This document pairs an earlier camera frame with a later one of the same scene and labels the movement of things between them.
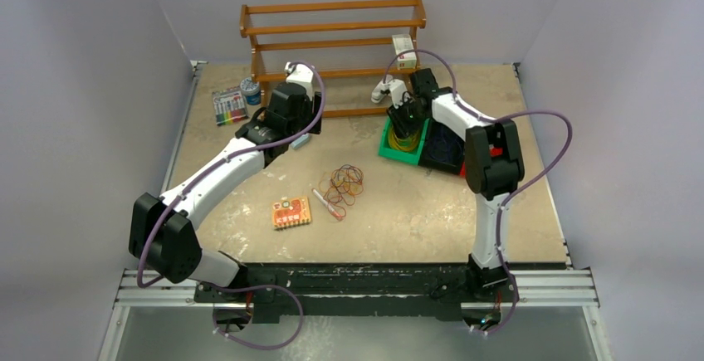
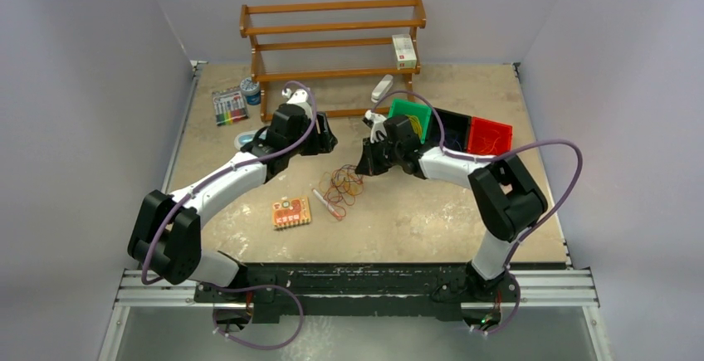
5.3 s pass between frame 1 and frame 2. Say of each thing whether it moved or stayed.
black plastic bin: stayed
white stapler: stayed
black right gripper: moved
